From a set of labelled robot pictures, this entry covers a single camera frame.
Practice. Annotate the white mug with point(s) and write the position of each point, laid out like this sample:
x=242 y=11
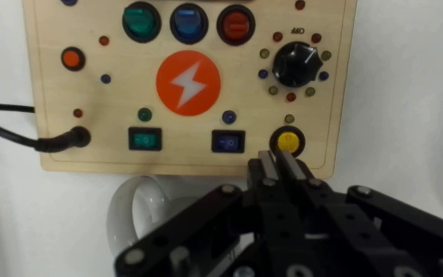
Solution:
x=122 y=216

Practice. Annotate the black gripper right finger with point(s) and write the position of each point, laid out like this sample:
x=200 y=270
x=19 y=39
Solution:
x=334 y=231

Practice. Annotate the wooden button board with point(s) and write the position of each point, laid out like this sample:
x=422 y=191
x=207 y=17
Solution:
x=103 y=154

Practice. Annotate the yellow push button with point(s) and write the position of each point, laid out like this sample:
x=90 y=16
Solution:
x=287 y=140

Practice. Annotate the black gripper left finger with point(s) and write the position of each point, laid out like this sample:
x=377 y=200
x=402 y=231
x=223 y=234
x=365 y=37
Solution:
x=262 y=216

